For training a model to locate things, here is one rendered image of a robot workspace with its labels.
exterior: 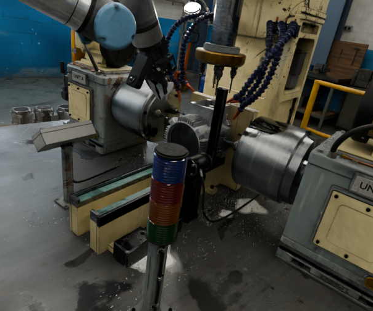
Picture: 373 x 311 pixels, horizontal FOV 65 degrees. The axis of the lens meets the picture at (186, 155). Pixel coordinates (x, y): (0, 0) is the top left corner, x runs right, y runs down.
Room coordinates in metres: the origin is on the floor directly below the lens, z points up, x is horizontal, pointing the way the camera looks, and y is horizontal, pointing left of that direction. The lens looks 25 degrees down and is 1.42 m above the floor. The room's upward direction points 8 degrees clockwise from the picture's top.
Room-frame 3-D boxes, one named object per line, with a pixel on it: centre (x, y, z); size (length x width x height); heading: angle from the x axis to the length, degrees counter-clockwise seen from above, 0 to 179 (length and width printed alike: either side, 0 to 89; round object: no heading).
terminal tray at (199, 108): (1.10, -0.06, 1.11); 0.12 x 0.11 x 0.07; 144
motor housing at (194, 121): (1.07, -0.04, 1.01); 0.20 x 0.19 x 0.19; 144
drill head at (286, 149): (0.88, -0.31, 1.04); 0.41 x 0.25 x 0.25; 54
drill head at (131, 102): (1.28, 0.24, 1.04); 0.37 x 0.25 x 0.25; 54
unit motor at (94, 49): (1.42, 0.49, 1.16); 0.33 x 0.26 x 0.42; 54
